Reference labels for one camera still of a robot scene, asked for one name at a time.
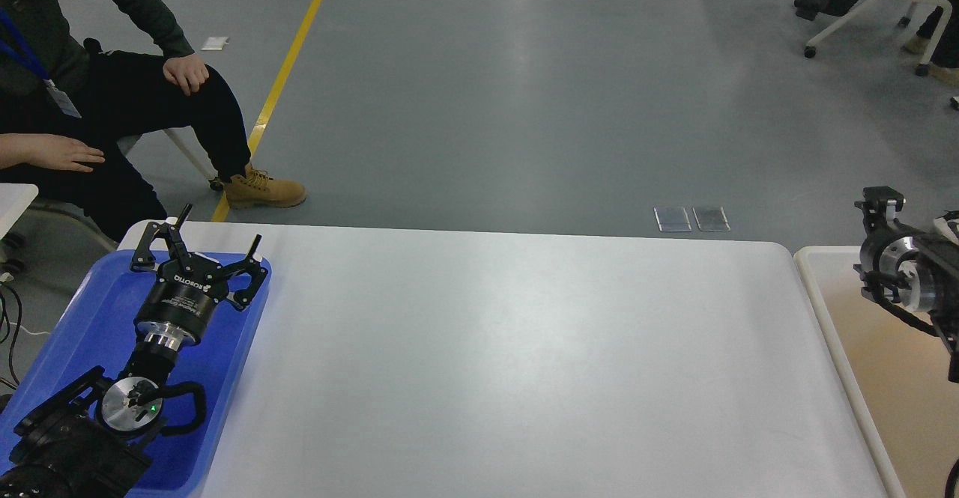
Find blue plastic tray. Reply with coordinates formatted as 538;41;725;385
1;250;270;497

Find blue lanyard with badge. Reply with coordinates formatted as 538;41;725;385
0;10;82;120

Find seated person in green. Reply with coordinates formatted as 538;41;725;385
0;0;306;243

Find tan work boot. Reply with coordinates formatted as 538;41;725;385
210;163;307;209

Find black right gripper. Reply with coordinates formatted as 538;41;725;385
854;186;937;316

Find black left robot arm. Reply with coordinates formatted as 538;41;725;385
2;215;270;497

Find person's left hand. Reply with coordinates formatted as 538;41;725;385
163;53;210;96

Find person's right hand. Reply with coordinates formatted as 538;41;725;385
24;134;106;171

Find white stool under person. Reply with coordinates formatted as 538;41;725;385
117;127;222;191

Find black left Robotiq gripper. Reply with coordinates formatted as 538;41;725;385
130;204;269;346

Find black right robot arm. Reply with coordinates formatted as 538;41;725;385
853;186;958;383

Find floor socket plate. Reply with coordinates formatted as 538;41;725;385
653;207;692;233
692;207;732;232

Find left floor socket plate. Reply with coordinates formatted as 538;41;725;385
653;207;692;233

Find right floor socket plate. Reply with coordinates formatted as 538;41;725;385
692;207;732;232

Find white plastic bin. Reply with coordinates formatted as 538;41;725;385
794;246;958;497

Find black cables at left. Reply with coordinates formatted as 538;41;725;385
0;277;46;394

